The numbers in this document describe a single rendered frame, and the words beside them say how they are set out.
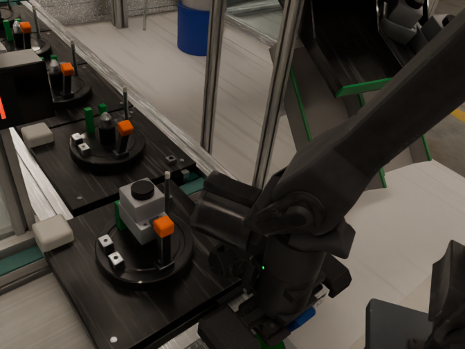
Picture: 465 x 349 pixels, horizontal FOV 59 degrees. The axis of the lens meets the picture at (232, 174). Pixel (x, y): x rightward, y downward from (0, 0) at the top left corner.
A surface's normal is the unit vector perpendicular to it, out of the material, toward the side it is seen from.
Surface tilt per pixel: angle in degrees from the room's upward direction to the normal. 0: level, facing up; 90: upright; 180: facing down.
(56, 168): 0
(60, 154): 0
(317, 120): 45
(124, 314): 0
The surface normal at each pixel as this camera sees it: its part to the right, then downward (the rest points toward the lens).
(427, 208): 0.11, -0.77
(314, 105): 0.41, -0.12
